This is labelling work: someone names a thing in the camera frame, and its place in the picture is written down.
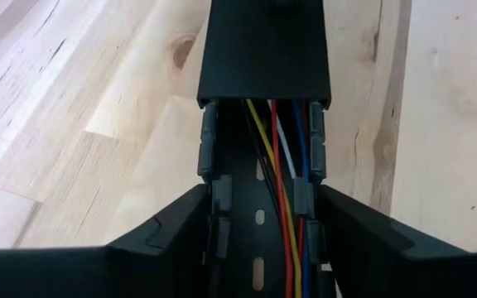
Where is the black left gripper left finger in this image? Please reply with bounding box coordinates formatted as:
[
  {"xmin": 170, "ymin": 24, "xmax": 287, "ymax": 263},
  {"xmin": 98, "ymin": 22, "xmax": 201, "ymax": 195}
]
[{"xmin": 0, "ymin": 184, "xmax": 211, "ymax": 298}]

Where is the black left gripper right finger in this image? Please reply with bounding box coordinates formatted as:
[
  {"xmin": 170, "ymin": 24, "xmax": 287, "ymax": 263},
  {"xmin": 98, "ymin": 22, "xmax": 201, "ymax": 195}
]
[{"xmin": 319, "ymin": 184, "xmax": 477, "ymax": 298}]

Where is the black slotted cable tray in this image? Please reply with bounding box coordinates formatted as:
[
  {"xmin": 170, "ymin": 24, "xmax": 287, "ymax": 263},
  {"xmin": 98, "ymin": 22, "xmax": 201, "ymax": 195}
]
[{"xmin": 196, "ymin": 99, "xmax": 331, "ymax": 298}]

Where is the multicoloured wire harness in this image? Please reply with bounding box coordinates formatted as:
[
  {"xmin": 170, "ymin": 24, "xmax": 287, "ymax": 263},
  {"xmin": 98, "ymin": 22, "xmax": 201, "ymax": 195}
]
[{"xmin": 240, "ymin": 98, "xmax": 319, "ymax": 298}]

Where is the black tray cover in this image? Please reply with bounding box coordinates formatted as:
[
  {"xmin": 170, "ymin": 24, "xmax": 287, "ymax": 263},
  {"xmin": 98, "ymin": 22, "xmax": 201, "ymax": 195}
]
[{"xmin": 195, "ymin": 0, "xmax": 333, "ymax": 111}]

